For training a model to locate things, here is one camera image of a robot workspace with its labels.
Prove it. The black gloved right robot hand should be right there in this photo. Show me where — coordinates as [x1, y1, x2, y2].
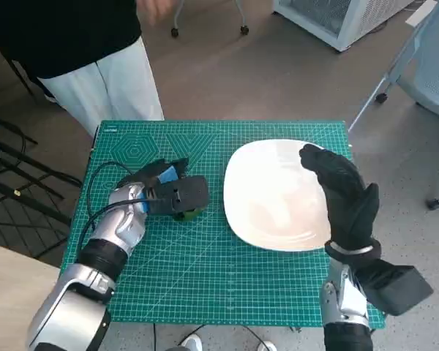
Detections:
[299, 143, 380, 253]

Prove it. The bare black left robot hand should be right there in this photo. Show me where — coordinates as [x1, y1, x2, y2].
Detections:
[122, 157, 190, 186]

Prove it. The red toy grape bunch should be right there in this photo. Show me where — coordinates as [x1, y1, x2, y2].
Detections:
[173, 207, 204, 223]

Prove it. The white square plate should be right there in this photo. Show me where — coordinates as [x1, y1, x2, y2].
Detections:
[222, 139, 337, 252]

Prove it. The green cutting mat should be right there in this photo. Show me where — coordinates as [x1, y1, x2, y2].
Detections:
[60, 120, 387, 328]

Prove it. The black-framed grey chair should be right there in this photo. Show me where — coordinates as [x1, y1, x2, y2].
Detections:
[0, 36, 83, 257]

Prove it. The light blue mesh chair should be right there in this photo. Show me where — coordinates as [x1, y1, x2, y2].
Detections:
[347, 0, 439, 211]

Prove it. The person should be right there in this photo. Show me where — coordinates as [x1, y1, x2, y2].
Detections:
[0, 0, 184, 138]

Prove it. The rolling chair base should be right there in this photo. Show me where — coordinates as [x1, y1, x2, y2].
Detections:
[170, 0, 249, 37]

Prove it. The light wooden table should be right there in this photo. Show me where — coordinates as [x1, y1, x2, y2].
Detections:
[0, 241, 61, 351]

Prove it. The white mesh cabinet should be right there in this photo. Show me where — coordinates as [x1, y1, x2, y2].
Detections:
[271, 0, 416, 54]

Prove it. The beige flat board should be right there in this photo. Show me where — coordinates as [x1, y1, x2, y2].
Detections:
[405, 0, 436, 27]

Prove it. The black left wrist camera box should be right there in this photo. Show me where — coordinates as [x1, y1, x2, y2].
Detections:
[146, 175, 209, 222]

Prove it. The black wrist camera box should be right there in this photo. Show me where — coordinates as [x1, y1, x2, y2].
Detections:
[146, 175, 209, 222]
[354, 257, 435, 317]

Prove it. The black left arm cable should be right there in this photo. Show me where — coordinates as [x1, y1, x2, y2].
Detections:
[76, 162, 162, 257]

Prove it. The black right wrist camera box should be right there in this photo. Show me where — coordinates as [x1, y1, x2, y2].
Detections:
[354, 257, 435, 317]

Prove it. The black floor cable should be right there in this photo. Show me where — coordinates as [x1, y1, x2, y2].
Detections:
[152, 323, 265, 351]

